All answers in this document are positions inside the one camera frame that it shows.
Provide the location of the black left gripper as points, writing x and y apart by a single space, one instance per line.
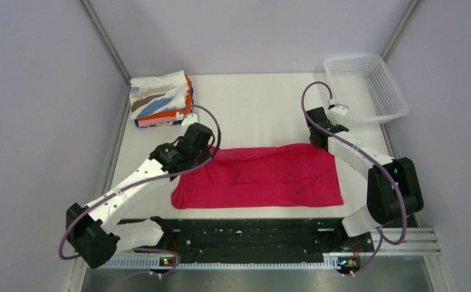
207 154

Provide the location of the crimson red t-shirt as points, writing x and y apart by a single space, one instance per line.
295 175

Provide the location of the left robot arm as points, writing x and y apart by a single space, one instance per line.
94 230

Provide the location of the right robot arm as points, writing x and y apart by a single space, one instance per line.
393 190

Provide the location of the blue folded t-shirt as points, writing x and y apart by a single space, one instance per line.
173 112

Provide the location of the orange folded t-shirt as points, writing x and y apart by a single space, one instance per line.
156 100

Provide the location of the pink folded t-shirt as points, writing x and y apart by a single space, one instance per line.
156 122

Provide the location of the white patterned folded t-shirt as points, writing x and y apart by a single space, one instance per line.
154 95

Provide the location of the white plastic basket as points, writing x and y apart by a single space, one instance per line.
364 84

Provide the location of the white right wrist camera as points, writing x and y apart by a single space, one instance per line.
337 113

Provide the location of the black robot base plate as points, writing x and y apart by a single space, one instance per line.
258 255

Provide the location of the white slotted cable duct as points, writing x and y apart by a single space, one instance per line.
156 263

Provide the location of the aluminium rail frame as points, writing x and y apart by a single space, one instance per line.
412 241

